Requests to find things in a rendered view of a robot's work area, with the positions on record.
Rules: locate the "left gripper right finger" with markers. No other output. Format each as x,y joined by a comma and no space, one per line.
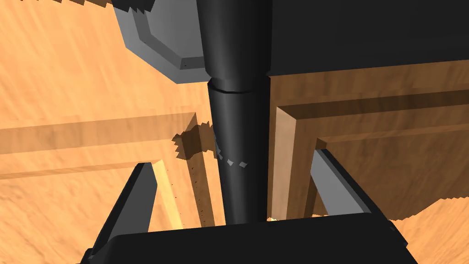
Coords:
337,190

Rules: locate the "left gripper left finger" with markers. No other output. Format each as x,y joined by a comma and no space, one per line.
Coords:
133,205

